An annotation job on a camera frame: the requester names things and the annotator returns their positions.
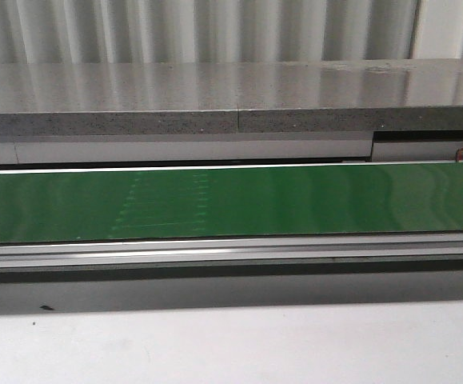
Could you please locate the green conveyor belt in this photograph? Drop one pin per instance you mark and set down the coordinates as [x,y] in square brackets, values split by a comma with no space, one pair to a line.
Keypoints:
[101,205]

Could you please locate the grey speckled stone counter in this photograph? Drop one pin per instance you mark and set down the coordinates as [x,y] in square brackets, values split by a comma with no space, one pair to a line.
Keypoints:
[230,98]

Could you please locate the white pleated curtain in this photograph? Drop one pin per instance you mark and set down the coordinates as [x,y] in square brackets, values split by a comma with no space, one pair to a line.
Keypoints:
[228,31]

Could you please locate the aluminium conveyor frame rail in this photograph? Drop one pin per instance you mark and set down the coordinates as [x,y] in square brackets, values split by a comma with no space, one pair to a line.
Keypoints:
[234,251]

